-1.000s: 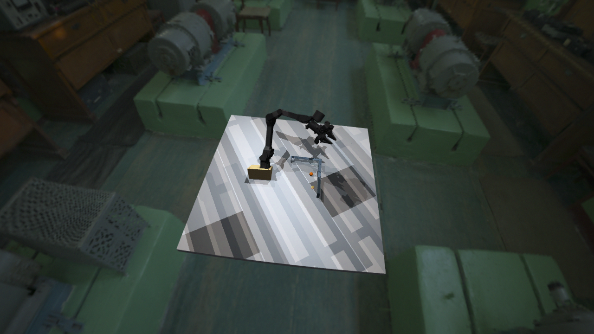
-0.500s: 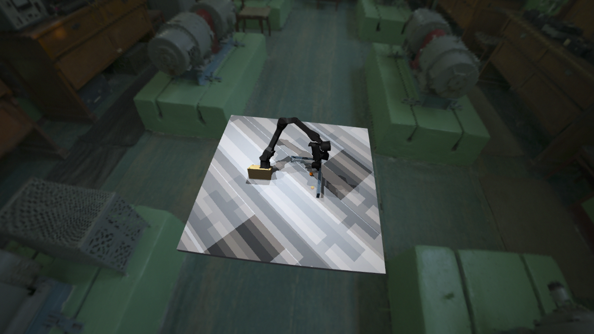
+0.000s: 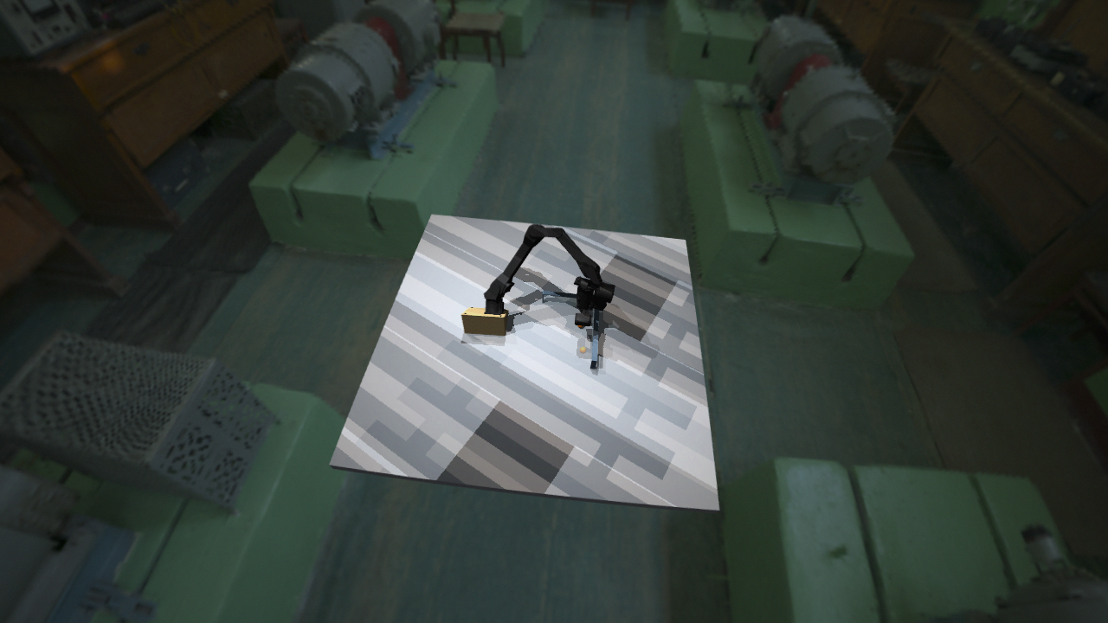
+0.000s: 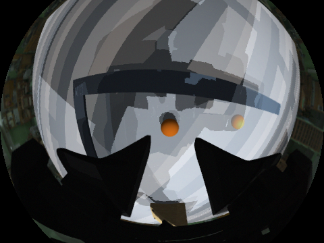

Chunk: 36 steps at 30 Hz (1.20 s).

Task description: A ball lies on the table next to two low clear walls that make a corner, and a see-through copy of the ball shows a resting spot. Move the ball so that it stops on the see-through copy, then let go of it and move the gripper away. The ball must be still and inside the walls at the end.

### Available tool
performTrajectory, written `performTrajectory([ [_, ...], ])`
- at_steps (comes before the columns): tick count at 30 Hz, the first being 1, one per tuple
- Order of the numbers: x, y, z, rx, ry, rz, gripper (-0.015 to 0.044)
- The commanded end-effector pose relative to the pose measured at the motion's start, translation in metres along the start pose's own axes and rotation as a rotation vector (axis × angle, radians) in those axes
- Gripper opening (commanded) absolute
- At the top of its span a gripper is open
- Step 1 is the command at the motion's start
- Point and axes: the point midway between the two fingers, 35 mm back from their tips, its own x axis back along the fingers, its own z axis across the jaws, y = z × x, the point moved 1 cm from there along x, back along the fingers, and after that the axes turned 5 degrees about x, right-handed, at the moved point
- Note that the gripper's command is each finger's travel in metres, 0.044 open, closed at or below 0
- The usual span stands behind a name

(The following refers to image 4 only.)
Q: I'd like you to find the dark brown ball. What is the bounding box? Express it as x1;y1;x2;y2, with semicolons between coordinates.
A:
161;119;179;137

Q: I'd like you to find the translucent orange ball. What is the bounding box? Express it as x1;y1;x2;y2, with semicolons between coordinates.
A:
230;114;245;129

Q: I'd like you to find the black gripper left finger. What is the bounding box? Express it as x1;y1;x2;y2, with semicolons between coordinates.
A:
56;135;151;217

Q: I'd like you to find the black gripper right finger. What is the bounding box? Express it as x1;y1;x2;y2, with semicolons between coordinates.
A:
194;138;281;216

